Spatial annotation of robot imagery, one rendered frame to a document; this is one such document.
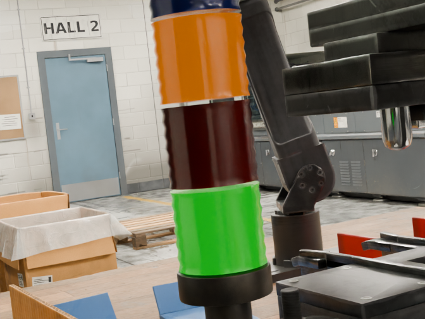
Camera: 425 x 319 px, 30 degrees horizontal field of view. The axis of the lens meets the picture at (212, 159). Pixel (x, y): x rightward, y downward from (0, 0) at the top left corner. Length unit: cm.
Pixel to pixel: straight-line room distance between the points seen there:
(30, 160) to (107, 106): 137
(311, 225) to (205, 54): 70
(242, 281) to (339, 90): 25
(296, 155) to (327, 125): 777
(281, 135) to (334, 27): 41
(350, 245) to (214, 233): 60
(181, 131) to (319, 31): 31
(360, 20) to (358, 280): 18
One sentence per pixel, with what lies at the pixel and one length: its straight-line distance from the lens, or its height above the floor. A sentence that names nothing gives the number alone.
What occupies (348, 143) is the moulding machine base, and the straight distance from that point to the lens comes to 846.
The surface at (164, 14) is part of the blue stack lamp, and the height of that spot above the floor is 116.
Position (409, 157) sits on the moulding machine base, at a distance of 770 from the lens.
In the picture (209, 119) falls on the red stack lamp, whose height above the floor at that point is 111.
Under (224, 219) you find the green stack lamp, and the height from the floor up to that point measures 107.
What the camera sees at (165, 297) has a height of 94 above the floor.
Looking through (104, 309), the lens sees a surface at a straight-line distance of 79.
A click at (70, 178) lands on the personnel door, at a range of 1167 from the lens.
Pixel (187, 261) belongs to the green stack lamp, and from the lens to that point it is 33.
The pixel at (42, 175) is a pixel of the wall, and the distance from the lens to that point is 1159.
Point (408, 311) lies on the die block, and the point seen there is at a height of 97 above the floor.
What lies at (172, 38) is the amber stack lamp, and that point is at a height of 115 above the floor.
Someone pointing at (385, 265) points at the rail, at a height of 99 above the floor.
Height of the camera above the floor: 112
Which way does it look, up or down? 4 degrees down
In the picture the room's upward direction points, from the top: 6 degrees counter-clockwise
